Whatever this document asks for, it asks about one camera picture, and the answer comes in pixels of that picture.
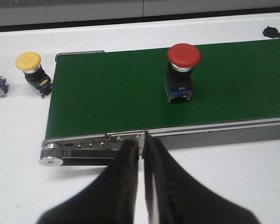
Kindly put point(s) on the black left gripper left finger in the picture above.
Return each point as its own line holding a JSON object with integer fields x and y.
{"x": 109, "y": 199}

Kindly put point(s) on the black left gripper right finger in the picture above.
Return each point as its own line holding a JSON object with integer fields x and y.
{"x": 174, "y": 197}

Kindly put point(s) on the red push button switch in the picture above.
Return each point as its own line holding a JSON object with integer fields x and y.
{"x": 183, "y": 57}

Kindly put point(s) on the green conveyor belt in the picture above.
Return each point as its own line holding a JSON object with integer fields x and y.
{"x": 121, "y": 91}

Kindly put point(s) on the grey granite counter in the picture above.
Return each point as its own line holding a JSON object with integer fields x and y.
{"x": 22, "y": 12}

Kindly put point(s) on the aluminium conveyor frame rail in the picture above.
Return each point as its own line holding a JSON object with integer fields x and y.
{"x": 100, "y": 148}

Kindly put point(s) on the black cable connector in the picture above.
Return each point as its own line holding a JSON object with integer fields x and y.
{"x": 271, "y": 32}

